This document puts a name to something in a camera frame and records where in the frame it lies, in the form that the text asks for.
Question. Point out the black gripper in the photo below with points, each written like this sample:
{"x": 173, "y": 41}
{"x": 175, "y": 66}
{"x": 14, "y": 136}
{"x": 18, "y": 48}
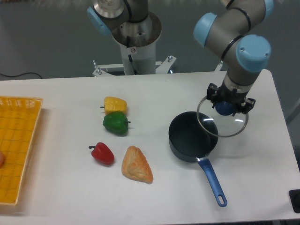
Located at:
{"x": 240, "y": 104}

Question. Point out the glass lid blue knob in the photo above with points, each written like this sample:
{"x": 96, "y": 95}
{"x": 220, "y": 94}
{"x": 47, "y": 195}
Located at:
{"x": 216, "y": 120}

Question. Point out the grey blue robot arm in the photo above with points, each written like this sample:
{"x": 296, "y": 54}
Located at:
{"x": 227, "y": 36}

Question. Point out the black device table edge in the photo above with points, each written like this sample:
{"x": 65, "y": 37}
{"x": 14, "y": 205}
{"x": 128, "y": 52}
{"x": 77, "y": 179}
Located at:
{"x": 295, "y": 200}

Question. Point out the green bell pepper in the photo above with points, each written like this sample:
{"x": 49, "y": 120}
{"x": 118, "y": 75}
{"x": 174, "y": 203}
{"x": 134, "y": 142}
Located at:
{"x": 116, "y": 123}

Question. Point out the golden pastry turnover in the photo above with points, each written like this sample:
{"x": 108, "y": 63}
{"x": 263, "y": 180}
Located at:
{"x": 135, "y": 166}

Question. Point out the yellow bell pepper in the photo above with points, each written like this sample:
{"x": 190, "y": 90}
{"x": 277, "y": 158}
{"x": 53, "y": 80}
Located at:
{"x": 114, "y": 104}

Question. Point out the red bell pepper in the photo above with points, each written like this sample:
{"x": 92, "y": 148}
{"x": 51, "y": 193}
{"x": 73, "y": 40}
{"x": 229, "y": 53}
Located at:
{"x": 102, "y": 153}

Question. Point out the yellow woven basket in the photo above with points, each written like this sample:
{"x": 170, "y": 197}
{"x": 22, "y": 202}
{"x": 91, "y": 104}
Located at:
{"x": 18, "y": 120}

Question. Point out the dark saucepan blue handle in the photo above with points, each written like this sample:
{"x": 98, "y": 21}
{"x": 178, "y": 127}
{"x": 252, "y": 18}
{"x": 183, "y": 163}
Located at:
{"x": 192, "y": 137}

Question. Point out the white metal base frame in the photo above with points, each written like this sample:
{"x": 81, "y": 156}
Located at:
{"x": 162, "y": 67}

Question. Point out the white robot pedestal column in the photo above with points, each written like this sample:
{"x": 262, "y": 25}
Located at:
{"x": 137, "y": 42}

